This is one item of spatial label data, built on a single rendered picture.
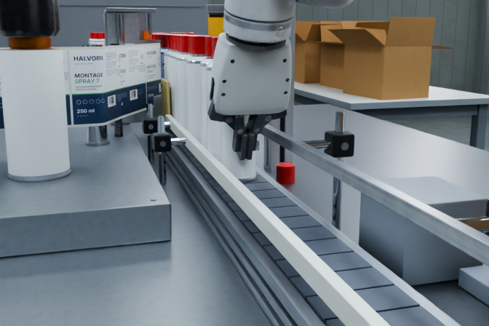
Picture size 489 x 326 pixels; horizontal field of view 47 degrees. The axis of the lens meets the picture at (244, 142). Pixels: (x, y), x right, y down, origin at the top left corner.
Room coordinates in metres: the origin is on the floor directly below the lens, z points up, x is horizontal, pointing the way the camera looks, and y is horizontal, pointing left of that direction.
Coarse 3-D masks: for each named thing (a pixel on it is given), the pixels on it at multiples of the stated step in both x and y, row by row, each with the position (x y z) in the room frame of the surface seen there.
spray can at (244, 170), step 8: (224, 128) 0.78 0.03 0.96; (224, 136) 0.78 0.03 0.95; (232, 136) 0.77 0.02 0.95; (224, 144) 0.78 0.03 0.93; (224, 152) 0.78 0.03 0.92; (232, 152) 0.77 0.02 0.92; (224, 160) 0.78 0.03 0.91; (232, 160) 0.77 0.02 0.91; (240, 160) 0.77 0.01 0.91; (248, 160) 0.78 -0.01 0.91; (232, 168) 0.77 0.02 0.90; (240, 168) 0.77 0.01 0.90; (248, 168) 0.78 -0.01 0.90; (240, 176) 0.77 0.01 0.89; (248, 176) 0.78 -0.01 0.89
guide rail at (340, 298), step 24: (168, 120) 1.15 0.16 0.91; (192, 144) 0.89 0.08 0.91; (216, 168) 0.72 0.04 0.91; (240, 192) 0.61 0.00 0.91; (264, 216) 0.52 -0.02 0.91; (288, 240) 0.46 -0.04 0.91; (312, 264) 0.41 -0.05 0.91; (312, 288) 0.41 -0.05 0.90; (336, 288) 0.37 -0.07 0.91; (336, 312) 0.36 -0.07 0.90; (360, 312) 0.33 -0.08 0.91
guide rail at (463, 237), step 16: (272, 128) 0.76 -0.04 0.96; (288, 144) 0.68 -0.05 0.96; (304, 144) 0.65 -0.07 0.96; (320, 160) 0.58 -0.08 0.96; (336, 160) 0.56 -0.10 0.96; (336, 176) 0.54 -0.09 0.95; (352, 176) 0.51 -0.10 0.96; (368, 176) 0.50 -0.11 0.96; (368, 192) 0.48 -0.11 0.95; (384, 192) 0.45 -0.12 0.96; (400, 192) 0.45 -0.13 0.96; (400, 208) 0.43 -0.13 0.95; (416, 208) 0.41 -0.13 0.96; (432, 208) 0.40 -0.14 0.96; (416, 224) 0.41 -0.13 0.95; (432, 224) 0.39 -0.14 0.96; (448, 224) 0.37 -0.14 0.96; (464, 224) 0.37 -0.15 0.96; (448, 240) 0.37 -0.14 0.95; (464, 240) 0.35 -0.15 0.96; (480, 240) 0.34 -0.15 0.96; (480, 256) 0.34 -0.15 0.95
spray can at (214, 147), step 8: (216, 40) 0.83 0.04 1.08; (208, 72) 0.83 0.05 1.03; (208, 80) 0.83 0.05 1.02; (208, 88) 0.83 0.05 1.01; (208, 96) 0.83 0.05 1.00; (208, 104) 0.83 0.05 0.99; (208, 120) 0.83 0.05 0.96; (208, 128) 0.83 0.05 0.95; (216, 128) 0.82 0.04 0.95; (208, 136) 0.83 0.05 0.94; (216, 136) 0.82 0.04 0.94; (208, 144) 0.83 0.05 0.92; (216, 144) 0.82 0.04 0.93; (216, 152) 0.82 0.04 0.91
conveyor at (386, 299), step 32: (192, 160) 0.91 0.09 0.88; (224, 192) 0.72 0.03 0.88; (256, 192) 0.72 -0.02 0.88; (288, 224) 0.60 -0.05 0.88; (320, 224) 0.60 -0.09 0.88; (320, 256) 0.51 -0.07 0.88; (352, 256) 0.51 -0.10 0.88; (352, 288) 0.44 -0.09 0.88; (384, 288) 0.44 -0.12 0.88; (416, 320) 0.38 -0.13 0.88
